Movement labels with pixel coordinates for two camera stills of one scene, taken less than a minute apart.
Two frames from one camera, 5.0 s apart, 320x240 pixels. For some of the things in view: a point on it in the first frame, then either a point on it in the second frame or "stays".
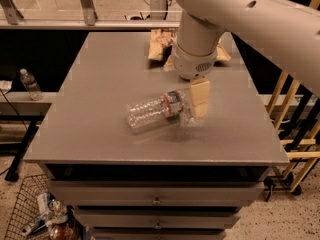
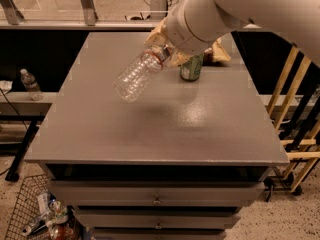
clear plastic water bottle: (151, 112) -> (139, 73)
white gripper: (192, 66) -> (181, 36)
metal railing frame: (10, 18) stays
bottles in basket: (55, 217) stays
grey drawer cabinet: (169, 181) stays
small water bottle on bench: (31, 85) stays
